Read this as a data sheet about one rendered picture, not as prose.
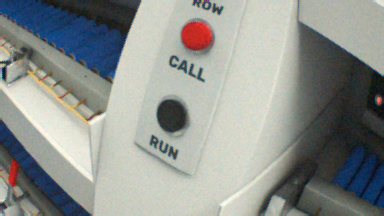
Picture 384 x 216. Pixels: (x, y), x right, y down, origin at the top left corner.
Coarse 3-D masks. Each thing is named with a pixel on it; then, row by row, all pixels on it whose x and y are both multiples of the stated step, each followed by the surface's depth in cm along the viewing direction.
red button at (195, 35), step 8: (192, 24) 29; (200, 24) 29; (184, 32) 30; (192, 32) 29; (200, 32) 29; (208, 32) 29; (184, 40) 30; (192, 40) 29; (200, 40) 29; (208, 40) 29; (192, 48) 30; (200, 48) 29
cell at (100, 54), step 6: (126, 36) 50; (114, 42) 49; (120, 42) 49; (102, 48) 48; (108, 48) 48; (114, 48) 48; (120, 48) 49; (90, 54) 47; (96, 54) 47; (102, 54) 47; (108, 54) 48; (84, 60) 46; (90, 60) 46; (96, 60) 47; (102, 60) 47; (90, 66) 46
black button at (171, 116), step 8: (160, 104) 31; (168, 104) 31; (176, 104) 30; (160, 112) 31; (168, 112) 31; (176, 112) 30; (184, 112) 30; (160, 120) 31; (168, 120) 31; (176, 120) 30; (184, 120) 30; (168, 128) 31; (176, 128) 31
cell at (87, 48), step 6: (114, 30) 51; (102, 36) 50; (108, 36) 50; (114, 36) 51; (120, 36) 51; (90, 42) 49; (96, 42) 49; (102, 42) 49; (108, 42) 50; (78, 48) 48; (84, 48) 48; (90, 48) 48; (96, 48) 49; (72, 54) 47; (78, 54) 47; (84, 54) 48; (78, 60) 47
